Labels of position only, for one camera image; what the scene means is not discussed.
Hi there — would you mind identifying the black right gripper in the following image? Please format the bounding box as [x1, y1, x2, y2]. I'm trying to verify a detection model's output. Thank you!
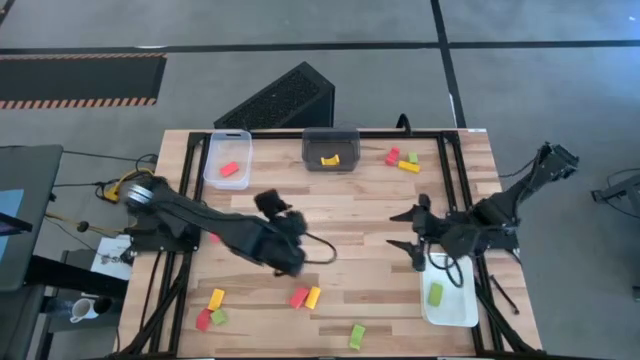
[386, 193, 456, 273]

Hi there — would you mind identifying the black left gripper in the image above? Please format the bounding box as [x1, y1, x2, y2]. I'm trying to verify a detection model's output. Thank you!
[249, 188, 307, 279]

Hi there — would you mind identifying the white plastic tray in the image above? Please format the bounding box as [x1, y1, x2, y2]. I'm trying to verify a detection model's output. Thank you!
[418, 252, 480, 329]

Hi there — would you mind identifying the clear plastic bin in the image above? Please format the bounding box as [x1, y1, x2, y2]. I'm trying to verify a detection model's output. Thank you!
[202, 128, 254, 192]

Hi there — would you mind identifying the dark grey plastic bin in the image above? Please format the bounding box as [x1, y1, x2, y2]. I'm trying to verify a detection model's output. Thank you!
[301, 126, 362, 173]

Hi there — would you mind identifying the thin black tool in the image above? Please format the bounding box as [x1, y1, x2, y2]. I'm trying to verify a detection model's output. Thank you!
[490, 272, 520, 316]

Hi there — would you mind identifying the black perforated box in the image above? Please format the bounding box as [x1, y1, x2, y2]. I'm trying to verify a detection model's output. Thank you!
[213, 61, 336, 131]

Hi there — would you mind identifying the white printed paper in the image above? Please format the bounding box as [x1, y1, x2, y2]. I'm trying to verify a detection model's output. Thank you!
[90, 233, 134, 282]

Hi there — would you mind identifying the white mug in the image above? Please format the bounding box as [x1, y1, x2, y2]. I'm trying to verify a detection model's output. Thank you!
[69, 297, 100, 325]

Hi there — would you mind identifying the black low furniture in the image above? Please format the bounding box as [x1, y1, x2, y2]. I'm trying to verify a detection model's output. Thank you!
[23, 252, 130, 301]

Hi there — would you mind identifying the black side table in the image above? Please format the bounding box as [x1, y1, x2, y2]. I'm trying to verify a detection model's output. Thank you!
[0, 144, 65, 294]

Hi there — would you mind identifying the black hazard-striped floor mat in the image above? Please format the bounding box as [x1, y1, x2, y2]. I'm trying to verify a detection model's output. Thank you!
[0, 52, 168, 111]

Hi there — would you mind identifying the blue screen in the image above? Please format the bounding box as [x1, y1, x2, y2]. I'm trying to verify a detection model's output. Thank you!
[0, 188, 34, 261]

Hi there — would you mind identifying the black metal table frame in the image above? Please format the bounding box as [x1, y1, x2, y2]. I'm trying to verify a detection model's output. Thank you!
[115, 128, 544, 359]

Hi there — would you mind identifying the yellow and black cable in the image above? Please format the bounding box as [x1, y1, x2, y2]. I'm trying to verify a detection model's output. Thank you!
[44, 212, 126, 236]

